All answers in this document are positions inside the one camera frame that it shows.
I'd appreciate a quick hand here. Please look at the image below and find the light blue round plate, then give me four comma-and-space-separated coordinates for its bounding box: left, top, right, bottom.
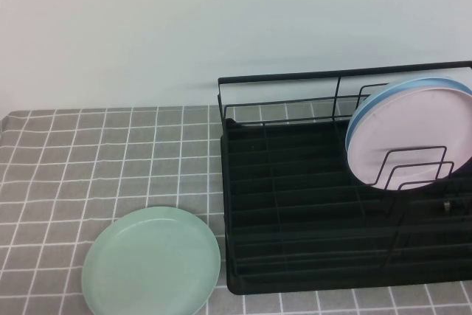
345, 75, 472, 153

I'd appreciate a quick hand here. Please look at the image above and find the grey white-grid tablecloth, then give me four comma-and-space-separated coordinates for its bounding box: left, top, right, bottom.
0, 105, 472, 315

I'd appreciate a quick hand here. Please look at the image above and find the pink round plate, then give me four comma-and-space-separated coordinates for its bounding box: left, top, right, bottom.
346, 84, 472, 193

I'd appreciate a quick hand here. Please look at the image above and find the black wire dish rack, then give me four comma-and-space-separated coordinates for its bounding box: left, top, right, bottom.
217, 60, 472, 274
220, 117, 472, 296

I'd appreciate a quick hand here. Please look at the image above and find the pale green round plate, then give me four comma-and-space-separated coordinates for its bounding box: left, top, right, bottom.
81, 206, 222, 315

